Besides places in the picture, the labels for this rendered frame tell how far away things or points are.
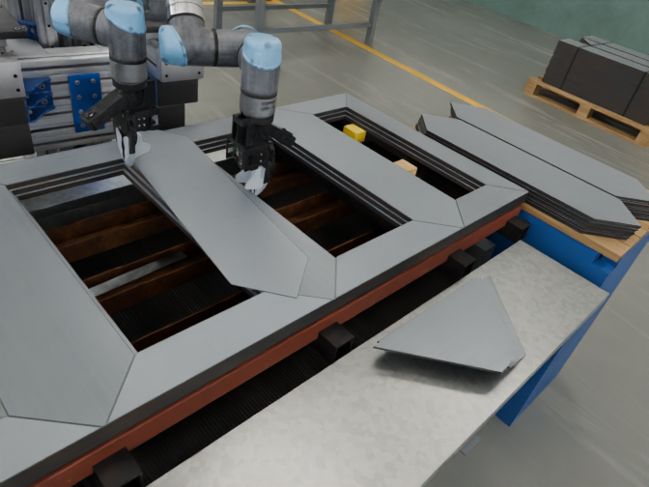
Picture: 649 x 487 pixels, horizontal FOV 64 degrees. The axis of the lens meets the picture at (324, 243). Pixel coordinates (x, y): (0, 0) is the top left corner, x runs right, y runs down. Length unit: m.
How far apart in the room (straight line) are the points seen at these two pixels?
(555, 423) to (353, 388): 1.30
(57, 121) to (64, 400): 1.07
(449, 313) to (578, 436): 1.15
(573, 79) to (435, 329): 4.41
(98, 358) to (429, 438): 0.56
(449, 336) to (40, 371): 0.72
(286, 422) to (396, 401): 0.21
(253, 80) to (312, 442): 0.68
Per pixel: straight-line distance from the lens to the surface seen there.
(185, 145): 1.42
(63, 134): 1.76
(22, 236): 1.13
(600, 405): 2.35
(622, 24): 8.14
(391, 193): 1.34
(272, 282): 0.99
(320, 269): 1.04
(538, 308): 1.32
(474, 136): 1.82
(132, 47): 1.19
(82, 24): 1.23
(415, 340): 1.04
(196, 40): 1.13
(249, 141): 1.13
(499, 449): 2.00
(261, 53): 1.06
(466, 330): 1.11
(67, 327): 0.93
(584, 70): 5.28
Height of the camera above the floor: 1.51
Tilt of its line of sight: 37 degrees down
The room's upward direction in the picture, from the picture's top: 11 degrees clockwise
